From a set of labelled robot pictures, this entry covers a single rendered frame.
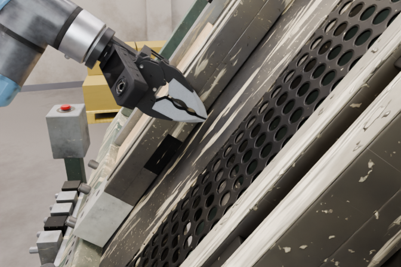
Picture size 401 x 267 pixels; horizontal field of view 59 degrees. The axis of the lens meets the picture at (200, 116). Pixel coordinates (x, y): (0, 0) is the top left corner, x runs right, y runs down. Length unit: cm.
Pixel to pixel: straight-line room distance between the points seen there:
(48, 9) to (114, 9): 405
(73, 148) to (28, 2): 93
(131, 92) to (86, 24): 14
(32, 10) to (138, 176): 35
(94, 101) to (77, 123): 220
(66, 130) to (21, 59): 85
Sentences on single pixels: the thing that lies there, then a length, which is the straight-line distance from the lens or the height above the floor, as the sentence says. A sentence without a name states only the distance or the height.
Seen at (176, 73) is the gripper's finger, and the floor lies 128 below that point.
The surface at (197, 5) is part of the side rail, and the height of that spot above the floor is 131.
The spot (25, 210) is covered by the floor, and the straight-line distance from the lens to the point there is 259.
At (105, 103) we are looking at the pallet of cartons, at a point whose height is 19.
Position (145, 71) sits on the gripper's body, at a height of 128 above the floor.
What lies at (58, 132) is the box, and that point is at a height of 87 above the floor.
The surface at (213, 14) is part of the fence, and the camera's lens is 107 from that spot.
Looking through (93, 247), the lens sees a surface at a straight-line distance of 83.
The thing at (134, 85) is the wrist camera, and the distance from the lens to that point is 48.
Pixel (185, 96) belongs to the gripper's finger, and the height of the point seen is 124.
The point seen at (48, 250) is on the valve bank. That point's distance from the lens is 109.
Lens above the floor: 144
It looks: 23 degrees down
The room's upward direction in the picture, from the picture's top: straight up
